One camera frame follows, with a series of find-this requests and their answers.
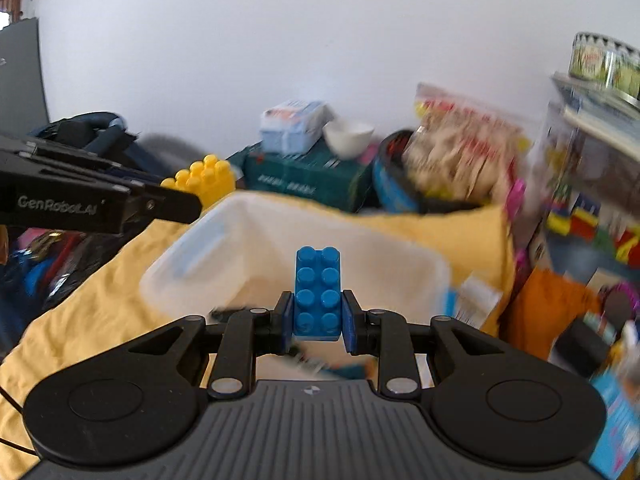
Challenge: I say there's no yellow building block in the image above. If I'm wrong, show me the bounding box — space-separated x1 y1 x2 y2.
160 154 236 196

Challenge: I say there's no light blue box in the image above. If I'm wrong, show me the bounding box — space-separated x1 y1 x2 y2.
589 359 640 477

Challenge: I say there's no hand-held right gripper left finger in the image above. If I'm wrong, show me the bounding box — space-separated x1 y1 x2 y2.
127 291 295 401

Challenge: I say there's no printed carton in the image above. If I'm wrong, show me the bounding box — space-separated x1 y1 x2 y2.
444 274 504 332

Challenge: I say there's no small black box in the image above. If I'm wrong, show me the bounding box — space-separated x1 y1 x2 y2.
547 317 612 377

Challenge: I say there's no white bowl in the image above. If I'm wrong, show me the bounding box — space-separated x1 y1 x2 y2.
322 119 376 160

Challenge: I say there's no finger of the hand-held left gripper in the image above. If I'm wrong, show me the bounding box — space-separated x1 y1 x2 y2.
22 140 164 188
120 185 204 235

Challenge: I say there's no pile of colourful toys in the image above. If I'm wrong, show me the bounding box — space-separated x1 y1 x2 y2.
527 102 640 273

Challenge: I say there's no dark green box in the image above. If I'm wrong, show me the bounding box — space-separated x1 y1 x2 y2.
227 140 377 214

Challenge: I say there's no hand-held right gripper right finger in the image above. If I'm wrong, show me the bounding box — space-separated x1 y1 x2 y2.
341 290 507 402

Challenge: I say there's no stack of books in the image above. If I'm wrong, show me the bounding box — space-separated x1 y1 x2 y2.
550 72 640 132

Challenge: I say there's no dark blue suitcase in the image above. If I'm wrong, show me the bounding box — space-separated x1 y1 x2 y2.
0 112 167 313

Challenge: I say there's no grey door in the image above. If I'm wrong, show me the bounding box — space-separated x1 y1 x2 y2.
0 17 51 137

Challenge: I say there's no purple round toy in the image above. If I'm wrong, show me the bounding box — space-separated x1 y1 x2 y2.
601 282 640 322

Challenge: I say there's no pale blue tissue pack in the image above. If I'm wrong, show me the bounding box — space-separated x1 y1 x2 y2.
259 100 335 155

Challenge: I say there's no round printed tin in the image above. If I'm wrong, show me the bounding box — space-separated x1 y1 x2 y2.
569 32 640 102

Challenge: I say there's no clear snack bag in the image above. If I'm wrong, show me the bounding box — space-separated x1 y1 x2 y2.
402 82 532 207

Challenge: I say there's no orange box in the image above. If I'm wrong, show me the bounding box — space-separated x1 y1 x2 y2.
504 267 607 362

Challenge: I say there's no white plastic container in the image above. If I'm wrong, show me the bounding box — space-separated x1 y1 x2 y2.
139 192 452 357

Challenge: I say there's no blue building block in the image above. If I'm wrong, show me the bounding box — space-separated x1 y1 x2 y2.
292 246 344 342

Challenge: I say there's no blue round tin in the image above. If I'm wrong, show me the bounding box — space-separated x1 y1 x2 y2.
372 129 493 214

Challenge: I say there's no black cable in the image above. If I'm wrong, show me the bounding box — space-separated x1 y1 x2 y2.
0 384 37 457

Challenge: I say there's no yellow blanket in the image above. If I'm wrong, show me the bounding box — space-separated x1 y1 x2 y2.
0 195 517 461

